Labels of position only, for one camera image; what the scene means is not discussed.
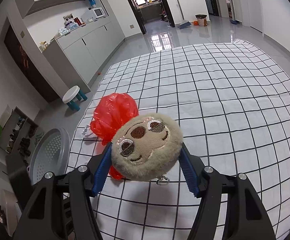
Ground white microwave oven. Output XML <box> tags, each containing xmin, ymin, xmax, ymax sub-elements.
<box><xmin>80</xmin><ymin>7</ymin><xmax>106</xmax><ymax>23</ymax></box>

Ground white stool teal legs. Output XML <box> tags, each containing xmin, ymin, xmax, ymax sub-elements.
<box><xmin>62</xmin><ymin>86</ymin><xmax>88</xmax><ymax>111</ymax></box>

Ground small red plastic bag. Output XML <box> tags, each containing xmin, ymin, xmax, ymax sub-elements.
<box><xmin>109</xmin><ymin>165</ymin><xmax>124</xmax><ymax>180</ymax></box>

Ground dark brown entrance door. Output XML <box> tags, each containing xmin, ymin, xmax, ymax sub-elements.
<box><xmin>4</xmin><ymin>25</ymin><xmax>59</xmax><ymax>103</ymax></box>

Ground brown trash bin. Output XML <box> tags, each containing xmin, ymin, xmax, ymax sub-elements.
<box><xmin>195</xmin><ymin>14</ymin><xmax>208</xmax><ymax>27</ymax></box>

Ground beige plush sloth head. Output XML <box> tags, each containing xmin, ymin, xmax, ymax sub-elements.
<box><xmin>111</xmin><ymin>113</ymin><xmax>183</xmax><ymax>181</ymax></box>

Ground wooden shoe rack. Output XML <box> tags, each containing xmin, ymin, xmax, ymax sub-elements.
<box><xmin>0</xmin><ymin>107</ymin><xmax>39</xmax><ymax>157</ymax></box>

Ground grey perforated laundry basket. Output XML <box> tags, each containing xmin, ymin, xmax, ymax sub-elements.
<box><xmin>29</xmin><ymin>128</ymin><xmax>70</xmax><ymax>185</ymax></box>

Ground blue dustpan with broom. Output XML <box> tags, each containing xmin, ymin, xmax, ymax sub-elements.
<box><xmin>176</xmin><ymin>0</ymin><xmax>191</xmax><ymax>29</ymax></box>

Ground grey white sideboard cabinet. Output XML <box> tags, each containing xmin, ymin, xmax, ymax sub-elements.
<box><xmin>43</xmin><ymin>16</ymin><xmax>125</xmax><ymax>93</ymax></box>

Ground white black grid cloth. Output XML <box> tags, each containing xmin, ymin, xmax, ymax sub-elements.
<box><xmin>67</xmin><ymin>40</ymin><xmax>290</xmax><ymax>239</ymax></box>

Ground crumpled white paper ball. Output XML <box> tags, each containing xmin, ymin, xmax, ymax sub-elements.
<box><xmin>82</xmin><ymin>125</ymin><xmax>96</xmax><ymax>139</ymax></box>

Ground large red plastic bag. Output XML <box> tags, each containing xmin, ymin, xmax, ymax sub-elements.
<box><xmin>90</xmin><ymin>93</ymin><xmax>139</xmax><ymax>145</ymax></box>

